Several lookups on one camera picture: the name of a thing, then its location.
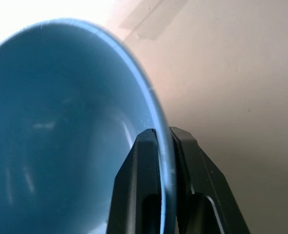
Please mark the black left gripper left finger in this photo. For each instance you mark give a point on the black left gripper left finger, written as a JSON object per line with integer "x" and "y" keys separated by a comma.
{"x": 131, "y": 175}

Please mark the blue bowl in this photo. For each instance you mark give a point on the blue bowl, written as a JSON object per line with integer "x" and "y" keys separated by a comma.
{"x": 61, "y": 122}

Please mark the clear tape strip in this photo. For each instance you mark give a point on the clear tape strip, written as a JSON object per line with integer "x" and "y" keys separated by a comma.
{"x": 150, "y": 25}

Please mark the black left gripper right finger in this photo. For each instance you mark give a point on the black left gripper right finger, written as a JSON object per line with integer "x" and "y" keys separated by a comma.
{"x": 200, "y": 175}

